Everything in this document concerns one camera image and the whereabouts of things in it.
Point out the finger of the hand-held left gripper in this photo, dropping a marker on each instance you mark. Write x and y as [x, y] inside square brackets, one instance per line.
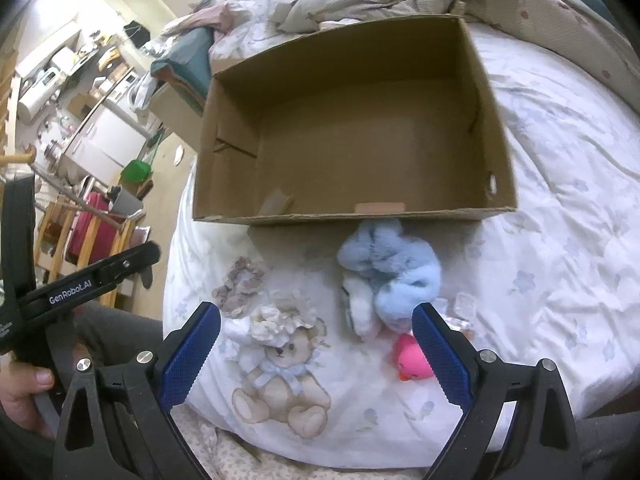
[127, 262]
[147, 278]

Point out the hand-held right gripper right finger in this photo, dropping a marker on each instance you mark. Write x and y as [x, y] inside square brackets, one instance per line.
[442, 355]

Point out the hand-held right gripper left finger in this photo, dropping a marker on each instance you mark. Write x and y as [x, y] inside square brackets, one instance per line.
[192, 350]

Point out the pink soft toy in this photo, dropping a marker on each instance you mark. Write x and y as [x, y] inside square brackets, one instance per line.
[412, 360]

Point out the clear plastic packet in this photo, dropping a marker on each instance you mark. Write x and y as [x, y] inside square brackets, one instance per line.
[462, 307]

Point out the cream scrunchie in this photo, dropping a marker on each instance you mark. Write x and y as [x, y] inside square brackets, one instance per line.
[272, 325]

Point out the blue fluffy plush cloth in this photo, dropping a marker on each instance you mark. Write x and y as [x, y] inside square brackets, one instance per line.
[400, 280]

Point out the brown cardboard box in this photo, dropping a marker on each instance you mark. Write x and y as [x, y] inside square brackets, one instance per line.
[350, 135]

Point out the person's left hand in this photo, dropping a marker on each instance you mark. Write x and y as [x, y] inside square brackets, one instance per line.
[25, 390]

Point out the wooden rack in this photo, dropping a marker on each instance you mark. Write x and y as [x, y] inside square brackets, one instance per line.
[57, 240]

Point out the grey bin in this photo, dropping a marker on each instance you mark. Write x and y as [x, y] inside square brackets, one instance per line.
[125, 202]

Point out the green plastic bin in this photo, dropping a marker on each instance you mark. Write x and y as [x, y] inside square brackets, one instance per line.
[136, 171]

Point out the floral patterned cloth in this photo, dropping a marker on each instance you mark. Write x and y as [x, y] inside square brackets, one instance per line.
[225, 455]

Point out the white floor cabinet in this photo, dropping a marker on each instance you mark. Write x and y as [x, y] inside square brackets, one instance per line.
[105, 140]

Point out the white water heater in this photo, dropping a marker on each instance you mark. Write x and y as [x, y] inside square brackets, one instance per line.
[37, 95]

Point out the white washing machine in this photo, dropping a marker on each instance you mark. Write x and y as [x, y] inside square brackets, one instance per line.
[125, 90]

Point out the black hanging garment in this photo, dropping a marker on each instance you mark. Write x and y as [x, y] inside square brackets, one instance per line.
[136, 32]

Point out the pink cloth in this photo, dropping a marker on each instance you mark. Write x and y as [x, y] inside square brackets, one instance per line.
[210, 15]

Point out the beige checkered quilt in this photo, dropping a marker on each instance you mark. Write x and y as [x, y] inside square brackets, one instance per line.
[550, 15]

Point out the white wall cabinet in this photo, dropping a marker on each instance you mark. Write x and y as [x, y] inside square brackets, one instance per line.
[45, 52]

